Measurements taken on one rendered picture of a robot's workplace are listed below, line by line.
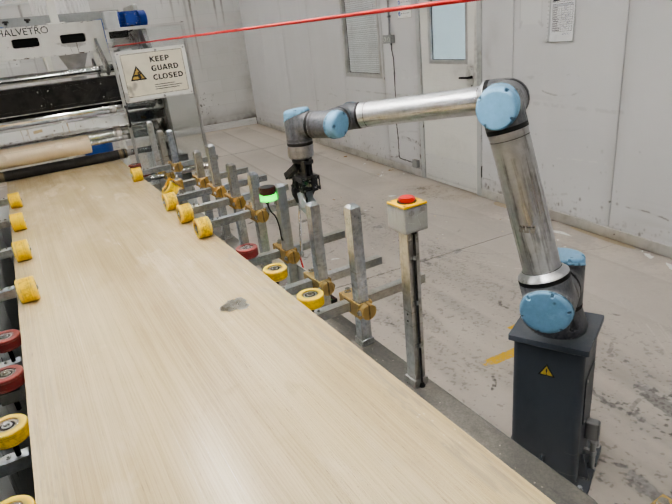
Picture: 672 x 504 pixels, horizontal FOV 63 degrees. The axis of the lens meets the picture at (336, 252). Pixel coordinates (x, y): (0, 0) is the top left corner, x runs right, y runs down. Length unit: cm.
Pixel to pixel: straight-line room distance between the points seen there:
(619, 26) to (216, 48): 794
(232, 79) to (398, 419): 1006
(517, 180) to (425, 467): 88
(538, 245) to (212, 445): 104
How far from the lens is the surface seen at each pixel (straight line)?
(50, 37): 436
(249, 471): 108
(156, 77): 415
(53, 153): 412
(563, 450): 219
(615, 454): 248
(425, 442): 108
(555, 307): 171
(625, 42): 415
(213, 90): 1084
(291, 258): 203
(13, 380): 160
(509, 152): 160
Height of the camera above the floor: 163
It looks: 22 degrees down
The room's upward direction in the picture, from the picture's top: 6 degrees counter-clockwise
